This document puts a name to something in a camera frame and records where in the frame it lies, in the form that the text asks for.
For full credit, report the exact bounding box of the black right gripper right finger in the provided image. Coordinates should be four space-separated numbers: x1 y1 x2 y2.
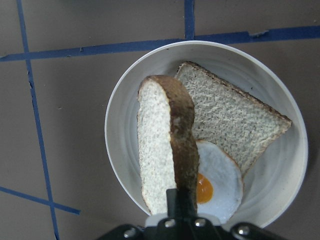
177 188 197 217

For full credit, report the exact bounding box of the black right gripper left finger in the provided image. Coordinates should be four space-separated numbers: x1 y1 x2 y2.
166 188 179 218

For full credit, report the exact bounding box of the white round plate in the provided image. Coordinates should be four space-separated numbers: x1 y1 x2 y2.
104 40 308 227

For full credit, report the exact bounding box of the fried egg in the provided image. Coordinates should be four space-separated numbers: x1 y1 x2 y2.
196 140 244 224

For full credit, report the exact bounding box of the bread slice on plate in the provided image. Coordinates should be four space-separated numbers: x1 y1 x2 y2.
175 61 292 176

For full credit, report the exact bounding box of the bread slice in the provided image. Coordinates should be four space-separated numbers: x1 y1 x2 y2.
175 61 292 176
137 75 199 215

